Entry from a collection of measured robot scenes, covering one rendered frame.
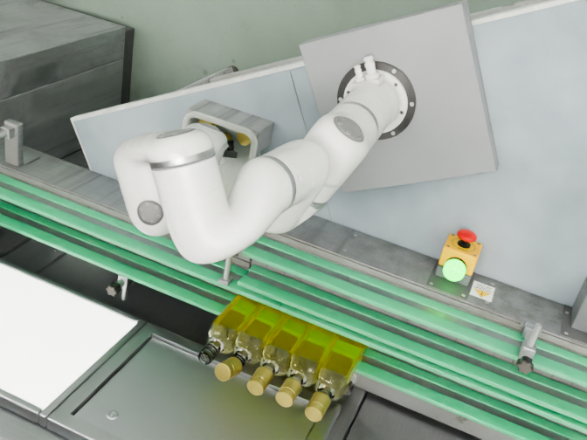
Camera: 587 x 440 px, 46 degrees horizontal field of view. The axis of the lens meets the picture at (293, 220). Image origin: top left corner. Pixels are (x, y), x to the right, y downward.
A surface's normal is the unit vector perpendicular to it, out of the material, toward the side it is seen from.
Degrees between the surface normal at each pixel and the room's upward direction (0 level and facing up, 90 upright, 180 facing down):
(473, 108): 3
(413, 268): 90
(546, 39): 0
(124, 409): 90
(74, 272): 90
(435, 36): 3
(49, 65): 90
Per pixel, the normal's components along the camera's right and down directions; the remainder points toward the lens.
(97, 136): -0.37, 0.40
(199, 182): 0.45, 0.13
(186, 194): 0.00, 0.25
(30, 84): 0.91, 0.33
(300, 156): 0.52, -0.63
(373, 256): 0.18, -0.86
